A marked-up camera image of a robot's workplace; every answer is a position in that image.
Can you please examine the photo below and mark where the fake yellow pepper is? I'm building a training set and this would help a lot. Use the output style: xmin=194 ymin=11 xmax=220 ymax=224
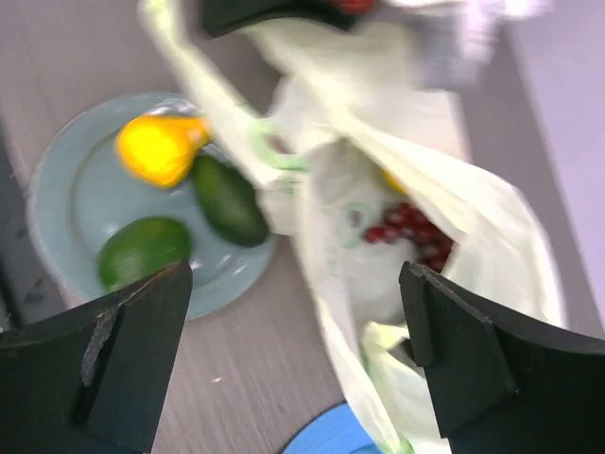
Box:
xmin=114 ymin=114 xmax=212 ymax=189

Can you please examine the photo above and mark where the fake dark green avocado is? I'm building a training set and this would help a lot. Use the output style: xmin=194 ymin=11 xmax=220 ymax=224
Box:
xmin=191 ymin=154 xmax=270 ymax=248

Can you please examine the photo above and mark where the grey-blue round plate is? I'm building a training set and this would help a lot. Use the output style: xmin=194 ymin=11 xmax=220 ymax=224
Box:
xmin=28 ymin=92 xmax=276 ymax=319

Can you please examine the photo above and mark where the fake green fruit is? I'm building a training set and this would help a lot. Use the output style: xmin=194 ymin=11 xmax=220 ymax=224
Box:
xmin=96 ymin=217 xmax=193 ymax=292

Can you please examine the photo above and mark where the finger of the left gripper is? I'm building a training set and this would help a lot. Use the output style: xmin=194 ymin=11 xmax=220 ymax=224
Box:
xmin=200 ymin=0 xmax=377 ymax=38

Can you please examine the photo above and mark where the blue cloth hat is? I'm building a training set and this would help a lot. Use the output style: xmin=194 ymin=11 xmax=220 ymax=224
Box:
xmin=283 ymin=403 xmax=381 ymax=454

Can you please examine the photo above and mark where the fake yellow fruit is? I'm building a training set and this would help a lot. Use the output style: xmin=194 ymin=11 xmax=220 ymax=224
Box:
xmin=382 ymin=170 xmax=407 ymax=195

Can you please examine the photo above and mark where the pale green plastic bag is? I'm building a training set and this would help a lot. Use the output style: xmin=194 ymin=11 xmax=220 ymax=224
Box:
xmin=139 ymin=1 xmax=566 ymax=453

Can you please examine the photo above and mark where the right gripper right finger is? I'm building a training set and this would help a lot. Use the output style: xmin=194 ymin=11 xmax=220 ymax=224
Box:
xmin=399 ymin=262 xmax=604 ymax=454

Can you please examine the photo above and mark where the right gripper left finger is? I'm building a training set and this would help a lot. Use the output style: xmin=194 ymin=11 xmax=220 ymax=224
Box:
xmin=1 ymin=260 xmax=193 ymax=453

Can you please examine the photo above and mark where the fake purple grape bunch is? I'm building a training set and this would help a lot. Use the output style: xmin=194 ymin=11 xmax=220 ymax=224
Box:
xmin=363 ymin=202 xmax=454 ymax=272

